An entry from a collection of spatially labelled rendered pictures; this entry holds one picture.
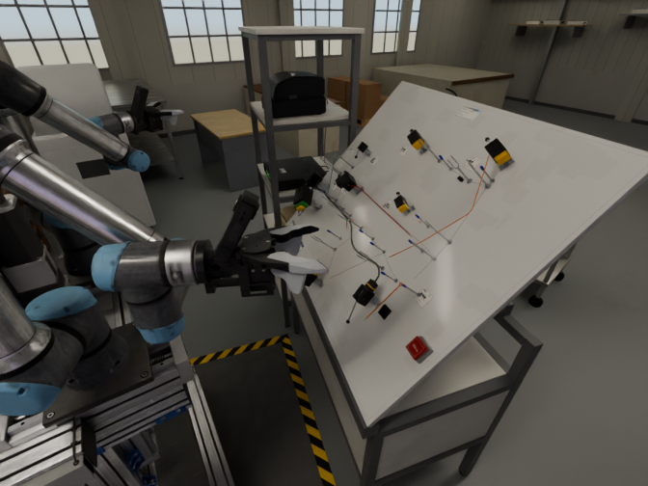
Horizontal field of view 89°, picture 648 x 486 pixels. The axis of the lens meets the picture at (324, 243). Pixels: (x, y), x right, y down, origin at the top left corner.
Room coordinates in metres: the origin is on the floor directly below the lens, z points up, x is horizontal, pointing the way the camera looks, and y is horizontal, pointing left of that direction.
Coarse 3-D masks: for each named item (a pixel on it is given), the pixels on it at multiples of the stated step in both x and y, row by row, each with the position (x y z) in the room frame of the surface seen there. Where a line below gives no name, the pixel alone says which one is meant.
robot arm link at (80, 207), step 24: (0, 144) 0.50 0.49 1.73; (24, 144) 0.53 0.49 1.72; (0, 168) 0.48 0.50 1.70; (24, 168) 0.50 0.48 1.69; (48, 168) 0.52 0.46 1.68; (24, 192) 0.48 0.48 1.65; (48, 192) 0.49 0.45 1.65; (72, 192) 0.51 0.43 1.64; (72, 216) 0.49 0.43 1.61; (96, 216) 0.50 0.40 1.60; (120, 216) 0.53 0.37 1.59; (96, 240) 0.50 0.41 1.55; (120, 240) 0.50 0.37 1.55; (144, 240) 0.52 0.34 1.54; (168, 240) 0.55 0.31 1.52
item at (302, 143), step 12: (336, 120) 5.60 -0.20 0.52; (276, 132) 5.95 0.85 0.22; (288, 132) 5.51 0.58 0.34; (300, 132) 5.24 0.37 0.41; (312, 132) 5.36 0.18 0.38; (324, 132) 5.48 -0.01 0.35; (336, 132) 5.60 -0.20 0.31; (288, 144) 5.54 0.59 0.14; (300, 144) 5.24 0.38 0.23; (312, 144) 5.36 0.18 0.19; (336, 144) 5.60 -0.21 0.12; (300, 156) 5.23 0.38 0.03
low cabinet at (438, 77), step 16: (432, 64) 9.73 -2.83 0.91; (384, 80) 8.51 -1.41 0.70; (400, 80) 8.05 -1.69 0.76; (416, 80) 7.66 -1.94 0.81; (432, 80) 7.28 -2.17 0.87; (448, 80) 6.96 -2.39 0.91; (464, 80) 7.01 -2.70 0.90; (480, 80) 7.28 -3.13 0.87; (496, 80) 7.63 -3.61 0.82; (464, 96) 7.14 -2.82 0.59; (480, 96) 7.43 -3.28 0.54; (496, 96) 7.71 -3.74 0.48
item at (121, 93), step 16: (112, 80) 5.97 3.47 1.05; (128, 80) 5.97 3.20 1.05; (144, 80) 5.97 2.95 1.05; (112, 96) 4.59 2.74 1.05; (128, 96) 4.59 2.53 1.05; (160, 96) 4.59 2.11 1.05; (144, 144) 5.11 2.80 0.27; (160, 144) 5.11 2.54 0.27; (160, 160) 4.39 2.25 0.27; (176, 160) 4.39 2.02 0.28
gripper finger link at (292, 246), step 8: (272, 232) 0.48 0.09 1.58; (280, 232) 0.48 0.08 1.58; (288, 232) 0.48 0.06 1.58; (296, 232) 0.49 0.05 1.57; (304, 232) 0.50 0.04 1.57; (280, 240) 0.47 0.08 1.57; (288, 240) 0.48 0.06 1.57; (296, 240) 0.50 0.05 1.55; (280, 248) 0.48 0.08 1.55; (288, 248) 0.49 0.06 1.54; (296, 248) 0.50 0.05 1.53
